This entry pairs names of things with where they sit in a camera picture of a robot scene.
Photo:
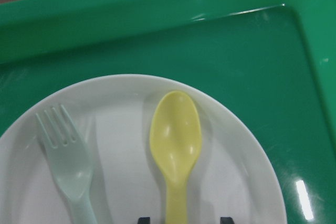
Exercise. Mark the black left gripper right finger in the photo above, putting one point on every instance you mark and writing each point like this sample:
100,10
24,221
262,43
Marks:
226,220

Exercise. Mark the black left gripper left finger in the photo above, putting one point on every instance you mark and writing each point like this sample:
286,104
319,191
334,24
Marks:
144,220

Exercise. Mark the yellow plastic spoon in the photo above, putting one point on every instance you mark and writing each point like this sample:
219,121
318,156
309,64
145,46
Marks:
175,144

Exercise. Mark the white round plate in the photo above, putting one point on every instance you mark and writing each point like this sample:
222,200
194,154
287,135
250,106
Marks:
233,176

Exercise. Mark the pale green plastic fork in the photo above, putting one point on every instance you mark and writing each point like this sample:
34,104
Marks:
69,161

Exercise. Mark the green plastic tray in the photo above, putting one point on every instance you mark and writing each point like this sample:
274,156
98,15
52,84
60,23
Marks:
271,62

